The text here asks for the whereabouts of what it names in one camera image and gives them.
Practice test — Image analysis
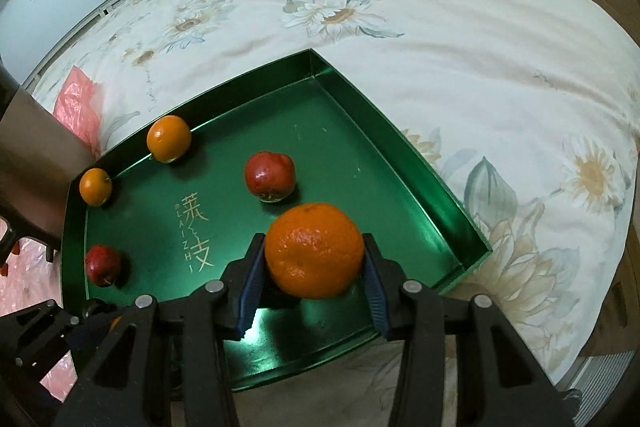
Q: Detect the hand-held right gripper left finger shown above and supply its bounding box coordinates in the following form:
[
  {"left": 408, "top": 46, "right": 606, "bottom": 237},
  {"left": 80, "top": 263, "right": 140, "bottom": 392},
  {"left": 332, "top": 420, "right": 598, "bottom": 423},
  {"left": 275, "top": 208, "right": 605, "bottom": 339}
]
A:
[{"left": 52, "top": 233, "right": 266, "bottom": 427}]

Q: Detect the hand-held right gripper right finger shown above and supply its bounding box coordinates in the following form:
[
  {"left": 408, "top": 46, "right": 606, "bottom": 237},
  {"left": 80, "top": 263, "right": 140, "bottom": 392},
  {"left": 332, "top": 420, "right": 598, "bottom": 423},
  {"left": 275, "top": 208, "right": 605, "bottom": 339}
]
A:
[{"left": 361, "top": 233, "right": 576, "bottom": 427}]

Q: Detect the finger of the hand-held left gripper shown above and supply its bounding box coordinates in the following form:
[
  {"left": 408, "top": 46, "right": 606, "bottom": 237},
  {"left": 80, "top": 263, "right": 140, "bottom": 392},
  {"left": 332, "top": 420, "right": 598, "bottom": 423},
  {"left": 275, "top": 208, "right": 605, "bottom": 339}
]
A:
[{"left": 0, "top": 299, "right": 81, "bottom": 388}]

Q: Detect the large bumpy orange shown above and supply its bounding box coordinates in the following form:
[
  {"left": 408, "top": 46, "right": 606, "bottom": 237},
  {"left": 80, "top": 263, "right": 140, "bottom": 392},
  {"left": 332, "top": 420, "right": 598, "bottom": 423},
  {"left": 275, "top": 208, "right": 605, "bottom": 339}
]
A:
[{"left": 264, "top": 202, "right": 366, "bottom": 300}]

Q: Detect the red apple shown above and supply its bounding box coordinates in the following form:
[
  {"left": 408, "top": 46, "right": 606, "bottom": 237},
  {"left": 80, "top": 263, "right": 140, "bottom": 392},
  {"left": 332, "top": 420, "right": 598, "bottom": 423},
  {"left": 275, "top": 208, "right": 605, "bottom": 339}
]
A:
[
  {"left": 244, "top": 151, "right": 297, "bottom": 204},
  {"left": 85, "top": 244, "right": 123, "bottom": 288}
]

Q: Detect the green metal tray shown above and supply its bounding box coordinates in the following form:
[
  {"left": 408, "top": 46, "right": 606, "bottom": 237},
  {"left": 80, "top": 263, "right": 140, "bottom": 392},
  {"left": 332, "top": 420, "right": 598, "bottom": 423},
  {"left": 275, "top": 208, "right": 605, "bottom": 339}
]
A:
[{"left": 59, "top": 49, "right": 493, "bottom": 394}]

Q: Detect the small orange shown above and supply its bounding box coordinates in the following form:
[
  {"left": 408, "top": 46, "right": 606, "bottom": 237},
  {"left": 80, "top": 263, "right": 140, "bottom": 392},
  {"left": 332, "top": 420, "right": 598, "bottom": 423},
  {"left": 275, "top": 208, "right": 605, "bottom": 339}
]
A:
[{"left": 79, "top": 167, "right": 114, "bottom": 208}]

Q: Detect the brown and black juicer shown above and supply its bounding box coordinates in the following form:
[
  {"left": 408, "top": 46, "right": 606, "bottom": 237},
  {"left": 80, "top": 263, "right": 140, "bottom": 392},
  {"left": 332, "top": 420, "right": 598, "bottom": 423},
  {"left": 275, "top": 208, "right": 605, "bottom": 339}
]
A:
[{"left": 0, "top": 69, "right": 103, "bottom": 260}]

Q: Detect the pink plastic sheet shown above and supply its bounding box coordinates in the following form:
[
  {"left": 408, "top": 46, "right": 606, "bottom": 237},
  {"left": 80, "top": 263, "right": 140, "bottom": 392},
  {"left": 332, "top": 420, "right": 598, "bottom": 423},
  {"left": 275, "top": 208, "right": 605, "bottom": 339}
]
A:
[{"left": 0, "top": 66, "right": 103, "bottom": 408}]

